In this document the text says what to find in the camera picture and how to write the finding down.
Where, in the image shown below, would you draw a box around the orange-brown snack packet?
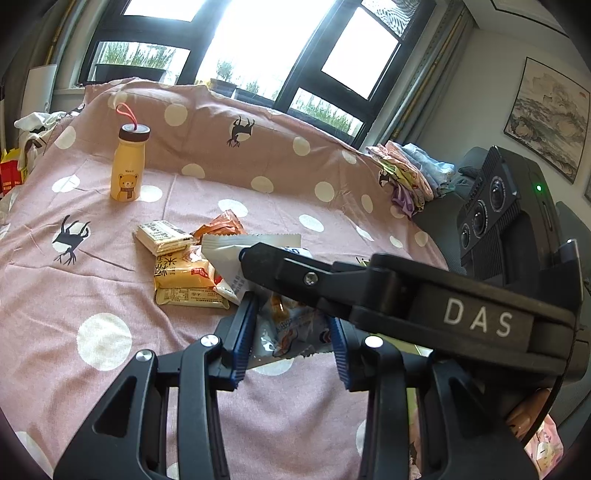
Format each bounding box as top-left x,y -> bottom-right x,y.
191,210 -> 247,245

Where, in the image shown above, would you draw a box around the white crumpled clothes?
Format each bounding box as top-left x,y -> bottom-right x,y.
14,111 -> 79,153

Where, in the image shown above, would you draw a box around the white peanut-print snack packet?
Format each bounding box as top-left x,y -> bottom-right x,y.
252,293 -> 332,370

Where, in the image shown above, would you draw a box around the grey curtain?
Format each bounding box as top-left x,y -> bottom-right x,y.
369,4 -> 472,148
44,0 -> 79,88

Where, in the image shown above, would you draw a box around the grey sofa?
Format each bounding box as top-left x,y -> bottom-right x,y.
411,147 -> 591,425

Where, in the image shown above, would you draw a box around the black-framed window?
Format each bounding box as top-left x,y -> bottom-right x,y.
76,0 -> 437,148

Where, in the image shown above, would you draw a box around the white plastic panel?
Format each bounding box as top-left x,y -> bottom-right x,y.
21,65 -> 58,121

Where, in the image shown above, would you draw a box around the yellow snack packet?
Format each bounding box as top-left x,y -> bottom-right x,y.
154,285 -> 230,311

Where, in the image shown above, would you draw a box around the yellow rice cracker packet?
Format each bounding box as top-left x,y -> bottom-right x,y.
154,247 -> 218,291

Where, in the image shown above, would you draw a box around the pile of folded clothes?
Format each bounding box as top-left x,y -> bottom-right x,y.
365,141 -> 458,217

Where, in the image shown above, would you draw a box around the yellow bear print bottle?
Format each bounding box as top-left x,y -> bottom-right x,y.
110,104 -> 151,202

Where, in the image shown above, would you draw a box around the red and yellow box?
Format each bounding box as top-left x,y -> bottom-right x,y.
0,148 -> 28,197

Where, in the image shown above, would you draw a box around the pink printed clothing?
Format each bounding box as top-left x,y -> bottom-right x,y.
524,415 -> 565,478

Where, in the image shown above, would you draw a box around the potted plant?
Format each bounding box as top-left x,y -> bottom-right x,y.
208,60 -> 238,97

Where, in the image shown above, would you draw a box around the white blue-print snack packet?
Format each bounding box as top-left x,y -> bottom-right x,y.
213,272 -> 252,305

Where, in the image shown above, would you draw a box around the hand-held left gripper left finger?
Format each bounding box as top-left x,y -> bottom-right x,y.
53,293 -> 259,480

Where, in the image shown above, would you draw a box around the long planter with grass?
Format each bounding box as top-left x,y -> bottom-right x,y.
288,90 -> 365,137
95,42 -> 190,85

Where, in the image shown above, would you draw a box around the landscape wall painting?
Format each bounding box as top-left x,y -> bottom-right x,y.
503,56 -> 591,184

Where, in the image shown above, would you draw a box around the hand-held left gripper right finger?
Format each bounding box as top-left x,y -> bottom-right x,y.
327,316 -> 541,480

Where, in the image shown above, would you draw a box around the person's right hand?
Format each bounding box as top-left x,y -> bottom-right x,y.
505,389 -> 552,439

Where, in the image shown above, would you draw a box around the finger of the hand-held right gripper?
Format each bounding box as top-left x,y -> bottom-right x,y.
238,243 -> 376,325

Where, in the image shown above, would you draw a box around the pink polka-dot blanket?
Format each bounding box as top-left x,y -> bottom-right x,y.
0,76 -> 451,480

